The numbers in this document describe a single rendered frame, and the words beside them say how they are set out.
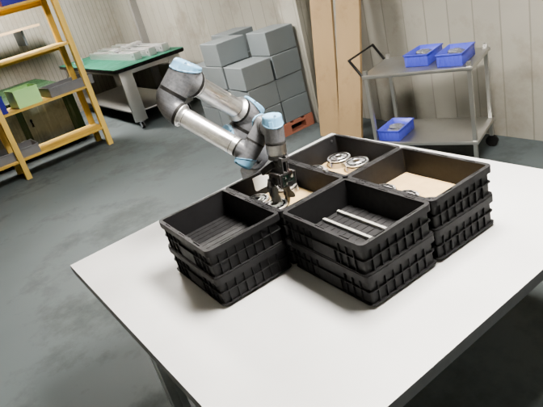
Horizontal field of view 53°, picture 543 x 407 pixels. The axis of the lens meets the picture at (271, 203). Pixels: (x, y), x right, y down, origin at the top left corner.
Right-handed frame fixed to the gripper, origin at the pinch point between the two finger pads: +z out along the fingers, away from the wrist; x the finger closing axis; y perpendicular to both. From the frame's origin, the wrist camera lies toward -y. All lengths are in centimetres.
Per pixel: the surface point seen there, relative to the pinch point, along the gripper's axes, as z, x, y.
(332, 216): 1.6, 6.5, 22.7
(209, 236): 5.7, -28.9, -8.0
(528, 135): 52, 264, -65
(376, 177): -5.7, 29.9, 21.6
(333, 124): 48, 208, -225
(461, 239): 9, 31, 59
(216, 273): 6.2, -40.8, 19.2
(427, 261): 11, 15, 59
